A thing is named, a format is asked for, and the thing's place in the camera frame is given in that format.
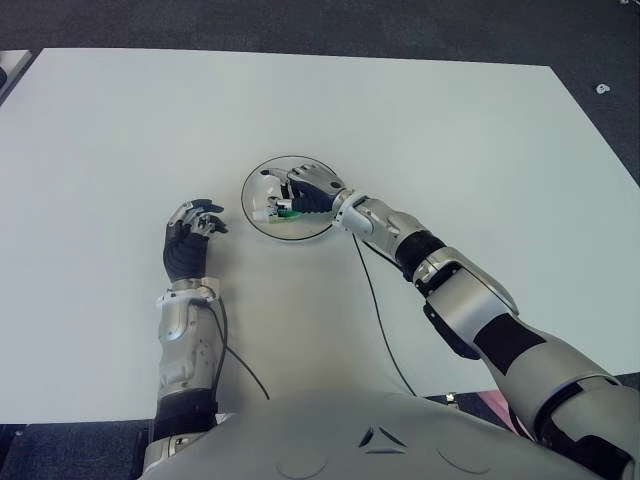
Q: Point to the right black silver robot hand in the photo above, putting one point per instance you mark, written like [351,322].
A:
[310,192]

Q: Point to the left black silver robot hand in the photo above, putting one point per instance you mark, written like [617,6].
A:
[185,250]

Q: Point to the white plate with black rim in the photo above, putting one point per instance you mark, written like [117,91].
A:
[280,227]

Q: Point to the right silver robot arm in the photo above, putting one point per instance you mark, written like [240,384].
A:
[470,310]

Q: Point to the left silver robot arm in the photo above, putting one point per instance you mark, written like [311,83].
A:
[185,350]

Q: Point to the grey robot torso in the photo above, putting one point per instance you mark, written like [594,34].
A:
[375,440]

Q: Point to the small white floor object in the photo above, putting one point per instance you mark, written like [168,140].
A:
[603,88]

